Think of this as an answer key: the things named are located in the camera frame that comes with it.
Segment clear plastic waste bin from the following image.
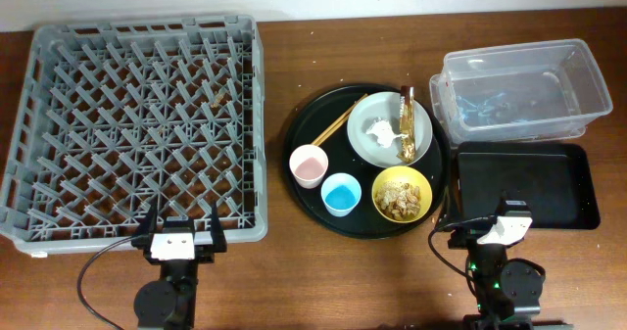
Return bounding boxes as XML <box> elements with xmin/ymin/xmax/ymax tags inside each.
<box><xmin>429</xmin><ymin>39</ymin><xmax>613</xmax><ymax>147</ymax></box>

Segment wooden chopstick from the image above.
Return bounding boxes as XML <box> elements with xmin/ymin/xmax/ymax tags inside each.
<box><xmin>310</xmin><ymin>93</ymin><xmax>367</xmax><ymax>146</ymax></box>
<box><xmin>313</xmin><ymin>94</ymin><xmax>369</xmax><ymax>148</ymax></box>

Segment white tissue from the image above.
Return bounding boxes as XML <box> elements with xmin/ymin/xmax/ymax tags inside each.
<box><xmin>365</xmin><ymin>118</ymin><xmax>406</xmax><ymax>148</ymax></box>

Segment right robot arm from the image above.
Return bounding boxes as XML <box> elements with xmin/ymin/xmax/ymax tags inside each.
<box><xmin>449</xmin><ymin>221</ymin><xmax>574</xmax><ymax>330</ymax></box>

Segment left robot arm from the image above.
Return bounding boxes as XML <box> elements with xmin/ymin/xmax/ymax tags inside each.
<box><xmin>131</xmin><ymin>204</ymin><xmax>227</xmax><ymax>329</ymax></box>

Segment round black serving tray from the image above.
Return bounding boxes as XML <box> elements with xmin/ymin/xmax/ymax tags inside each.
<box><xmin>282</xmin><ymin>83</ymin><xmax>451</xmax><ymax>240</ymax></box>

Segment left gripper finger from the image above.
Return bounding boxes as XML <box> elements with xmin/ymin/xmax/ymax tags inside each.
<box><xmin>131</xmin><ymin>203</ymin><xmax>158</xmax><ymax>248</ymax></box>
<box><xmin>210</xmin><ymin>202</ymin><xmax>227</xmax><ymax>253</ymax></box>

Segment grey ceramic plate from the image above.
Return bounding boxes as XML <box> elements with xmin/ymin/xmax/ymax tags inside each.
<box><xmin>347</xmin><ymin>91</ymin><xmax>433</xmax><ymax>168</ymax></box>

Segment black rectangular tray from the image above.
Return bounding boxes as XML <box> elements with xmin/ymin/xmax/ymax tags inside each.
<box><xmin>450</xmin><ymin>142</ymin><xmax>601</xmax><ymax>230</ymax></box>

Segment grey plastic dishwasher rack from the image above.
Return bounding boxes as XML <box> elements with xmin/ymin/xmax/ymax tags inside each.
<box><xmin>1</xmin><ymin>15</ymin><xmax>268</xmax><ymax>258</ymax></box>

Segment pink plastic cup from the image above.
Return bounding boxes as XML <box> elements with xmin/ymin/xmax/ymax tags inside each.
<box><xmin>288</xmin><ymin>144</ymin><xmax>329</xmax><ymax>189</ymax></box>

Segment light blue plastic cup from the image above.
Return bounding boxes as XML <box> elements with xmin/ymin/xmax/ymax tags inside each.
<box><xmin>320</xmin><ymin>172</ymin><xmax>362</xmax><ymax>217</ymax></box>

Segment gold snack wrapper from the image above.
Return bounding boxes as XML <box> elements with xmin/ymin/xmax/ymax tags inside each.
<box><xmin>398</xmin><ymin>86</ymin><xmax>416</xmax><ymax>164</ymax></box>

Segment food scraps pile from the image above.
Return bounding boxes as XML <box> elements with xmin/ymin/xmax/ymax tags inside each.
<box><xmin>375</xmin><ymin>181</ymin><xmax>421</xmax><ymax>221</ymax></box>

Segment yellow bowl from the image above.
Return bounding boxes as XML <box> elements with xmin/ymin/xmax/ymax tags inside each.
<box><xmin>371</xmin><ymin>166</ymin><xmax>433</xmax><ymax>223</ymax></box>

